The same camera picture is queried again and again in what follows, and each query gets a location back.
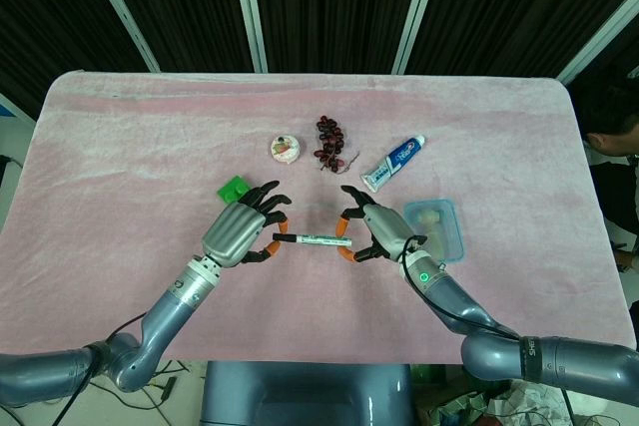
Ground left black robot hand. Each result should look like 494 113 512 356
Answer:
201 180 294 269

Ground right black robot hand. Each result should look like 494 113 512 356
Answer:
334 185 416 265

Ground green and white marker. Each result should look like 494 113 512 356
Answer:
294 232 355 249

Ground green toy building block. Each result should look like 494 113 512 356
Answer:
217 175 252 205

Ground beige rounded toy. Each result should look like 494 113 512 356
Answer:
415 209 449 258

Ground blue white toothpaste tube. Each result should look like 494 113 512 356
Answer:
359 134 427 195

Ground clear container with blue lid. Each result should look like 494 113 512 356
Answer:
402 198 467 266

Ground small round white container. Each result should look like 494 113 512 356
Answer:
270 133 303 167

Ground dark red grape bunch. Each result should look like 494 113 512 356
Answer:
313 115 361 176

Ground pink plush table cloth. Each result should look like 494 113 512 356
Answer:
0 69 631 370

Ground grey robot torso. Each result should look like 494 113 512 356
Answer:
199 359 416 426

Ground crumpled paper pile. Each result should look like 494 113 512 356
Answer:
413 379 570 426

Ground black pleated curtain panel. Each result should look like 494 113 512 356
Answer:
0 0 151 121
94 0 257 73
257 0 426 74
404 0 639 79

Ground person in dark clothes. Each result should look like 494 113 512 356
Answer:
580 82 639 275

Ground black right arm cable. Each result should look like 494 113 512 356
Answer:
400 234 521 341

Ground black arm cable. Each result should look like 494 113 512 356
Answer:
52 312 151 426
400 234 521 341

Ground tangled floor cables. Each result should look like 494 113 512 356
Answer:
74 358 194 426

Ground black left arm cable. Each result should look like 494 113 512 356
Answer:
52 312 151 426

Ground white frame post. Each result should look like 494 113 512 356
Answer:
392 0 446 75
230 0 270 73
77 0 162 73
557 0 639 86

